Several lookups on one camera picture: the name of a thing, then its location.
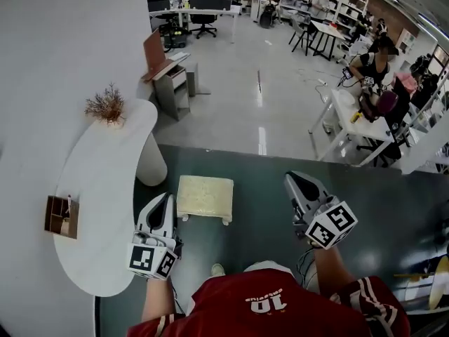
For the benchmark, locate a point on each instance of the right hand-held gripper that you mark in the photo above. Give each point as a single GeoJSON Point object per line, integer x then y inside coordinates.
{"type": "Point", "coordinates": [315, 209]}

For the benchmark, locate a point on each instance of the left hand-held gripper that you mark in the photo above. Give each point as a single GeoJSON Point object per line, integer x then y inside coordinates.
{"type": "Point", "coordinates": [159, 230]}

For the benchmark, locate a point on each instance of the person's left forearm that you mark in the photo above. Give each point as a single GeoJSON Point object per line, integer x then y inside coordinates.
{"type": "Point", "coordinates": [158, 300]}

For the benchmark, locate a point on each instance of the person's right forearm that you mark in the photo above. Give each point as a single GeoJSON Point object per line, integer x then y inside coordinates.
{"type": "Point", "coordinates": [331, 269]}

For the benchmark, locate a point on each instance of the white dressing table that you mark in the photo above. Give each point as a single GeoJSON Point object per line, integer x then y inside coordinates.
{"type": "Point", "coordinates": [105, 181]}

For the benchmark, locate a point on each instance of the dark green floor mat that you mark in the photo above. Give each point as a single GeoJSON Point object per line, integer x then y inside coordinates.
{"type": "Point", "coordinates": [266, 202]}

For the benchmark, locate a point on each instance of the person's light shoe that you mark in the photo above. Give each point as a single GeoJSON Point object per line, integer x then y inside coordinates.
{"type": "Point", "coordinates": [217, 269]}

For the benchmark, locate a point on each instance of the person's white shorts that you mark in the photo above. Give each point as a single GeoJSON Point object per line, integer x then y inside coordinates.
{"type": "Point", "coordinates": [268, 265]}

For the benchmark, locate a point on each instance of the white work table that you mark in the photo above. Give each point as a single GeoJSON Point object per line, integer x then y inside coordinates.
{"type": "Point", "coordinates": [365, 128]}

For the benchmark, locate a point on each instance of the yellow object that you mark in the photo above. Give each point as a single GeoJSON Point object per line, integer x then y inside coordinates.
{"type": "Point", "coordinates": [356, 116]}

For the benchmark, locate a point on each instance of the wooden organizer box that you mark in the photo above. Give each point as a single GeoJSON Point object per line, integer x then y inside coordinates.
{"type": "Point", "coordinates": [58, 219]}

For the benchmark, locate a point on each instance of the person's red shirt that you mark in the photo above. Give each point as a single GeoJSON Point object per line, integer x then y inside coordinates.
{"type": "Point", "coordinates": [252, 314]}

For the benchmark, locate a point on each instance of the white power strip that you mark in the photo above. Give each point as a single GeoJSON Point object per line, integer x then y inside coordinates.
{"type": "Point", "coordinates": [322, 81]}

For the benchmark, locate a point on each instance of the dried brown plant decoration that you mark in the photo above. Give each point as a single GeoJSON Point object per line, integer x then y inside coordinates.
{"type": "Point", "coordinates": [107, 105]}

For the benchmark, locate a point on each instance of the grey cabinet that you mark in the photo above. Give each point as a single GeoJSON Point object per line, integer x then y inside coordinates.
{"type": "Point", "coordinates": [172, 90]}

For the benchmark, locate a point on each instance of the gold round stand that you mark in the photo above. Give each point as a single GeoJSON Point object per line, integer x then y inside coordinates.
{"type": "Point", "coordinates": [440, 283]}

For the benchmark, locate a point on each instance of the brown wooden board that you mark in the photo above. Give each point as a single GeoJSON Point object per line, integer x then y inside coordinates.
{"type": "Point", "coordinates": [154, 51]}

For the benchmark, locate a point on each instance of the black-legged white-top table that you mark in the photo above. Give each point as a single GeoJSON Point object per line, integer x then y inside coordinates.
{"type": "Point", "coordinates": [328, 30]}

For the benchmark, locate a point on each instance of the grey chair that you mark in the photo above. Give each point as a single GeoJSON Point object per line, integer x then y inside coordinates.
{"type": "Point", "coordinates": [298, 30]}

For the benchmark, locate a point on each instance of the black office chair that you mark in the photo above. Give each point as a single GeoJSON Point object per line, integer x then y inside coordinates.
{"type": "Point", "coordinates": [204, 21]}

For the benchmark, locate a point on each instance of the long white desk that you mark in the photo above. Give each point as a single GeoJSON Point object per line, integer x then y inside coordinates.
{"type": "Point", "coordinates": [196, 11]}

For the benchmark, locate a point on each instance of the small grey pedestal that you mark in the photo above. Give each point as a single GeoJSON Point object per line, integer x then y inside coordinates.
{"type": "Point", "coordinates": [193, 77]}

